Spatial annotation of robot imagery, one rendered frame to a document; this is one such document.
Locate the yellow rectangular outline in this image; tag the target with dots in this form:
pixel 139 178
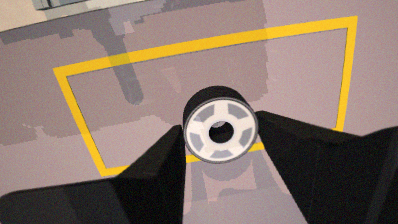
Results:
pixel 196 45

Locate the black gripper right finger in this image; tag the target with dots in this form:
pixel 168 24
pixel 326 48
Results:
pixel 333 176

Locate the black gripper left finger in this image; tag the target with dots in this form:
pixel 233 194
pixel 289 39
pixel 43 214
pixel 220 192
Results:
pixel 148 191

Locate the black and white wheel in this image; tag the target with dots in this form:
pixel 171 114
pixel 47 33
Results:
pixel 224 144

